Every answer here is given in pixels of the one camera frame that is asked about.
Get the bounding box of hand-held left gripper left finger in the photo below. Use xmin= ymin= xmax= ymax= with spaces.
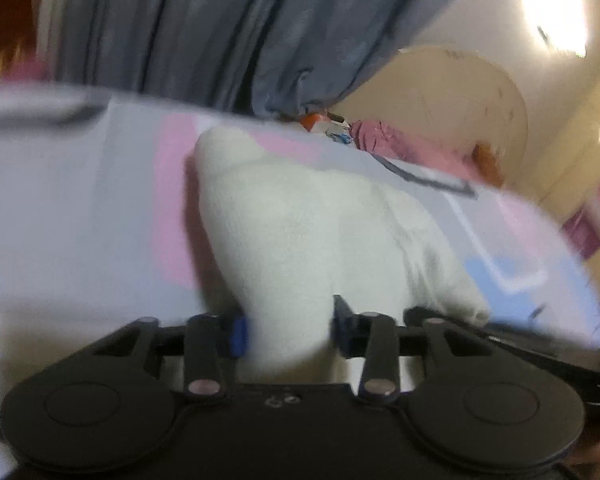
xmin=90 ymin=312 xmax=251 ymax=404

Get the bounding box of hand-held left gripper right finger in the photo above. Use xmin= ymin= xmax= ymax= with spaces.
xmin=330 ymin=294 xmax=482 ymax=404

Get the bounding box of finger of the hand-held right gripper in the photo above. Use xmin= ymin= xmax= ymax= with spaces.
xmin=480 ymin=321 xmax=600 ymax=407

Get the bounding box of white towel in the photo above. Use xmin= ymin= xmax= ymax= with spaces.
xmin=192 ymin=125 xmax=492 ymax=392

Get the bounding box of white blue small packet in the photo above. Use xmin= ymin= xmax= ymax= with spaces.
xmin=325 ymin=120 xmax=354 ymax=146

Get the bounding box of pink crumpled cloth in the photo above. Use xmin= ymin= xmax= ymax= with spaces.
xmin=351 ymin=118 xmax=482 ymax=182

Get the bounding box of orange plush toy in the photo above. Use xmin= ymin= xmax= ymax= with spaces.
xmin=471 ymin=141 xmax=507 ymax=187

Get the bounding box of small orange box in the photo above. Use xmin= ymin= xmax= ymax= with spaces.
xmin=300 ymin=112 xmax=332 ymax=134

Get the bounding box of cream arched headboard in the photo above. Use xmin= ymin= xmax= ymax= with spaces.
xmin=330 ymin=44 xmax=529 ymax=187

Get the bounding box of grey blue curtain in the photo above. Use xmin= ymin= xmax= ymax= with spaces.
xmin=45 ymin=0 xmax=453 ymax=120

